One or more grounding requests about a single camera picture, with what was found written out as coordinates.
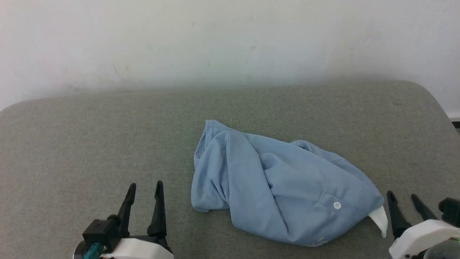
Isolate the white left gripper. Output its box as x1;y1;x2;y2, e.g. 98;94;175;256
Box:
102;181;175;259

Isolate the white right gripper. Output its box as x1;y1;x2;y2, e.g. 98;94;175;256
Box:
386;191;460;259

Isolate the light blue polo shirt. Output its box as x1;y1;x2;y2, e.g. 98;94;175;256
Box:
191;120;388;247

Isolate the grey-green fabric sofa cushion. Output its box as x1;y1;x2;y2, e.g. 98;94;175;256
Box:
0;80;460;259

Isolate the left cable with teal plug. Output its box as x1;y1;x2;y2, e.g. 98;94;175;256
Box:
82;242;105;259

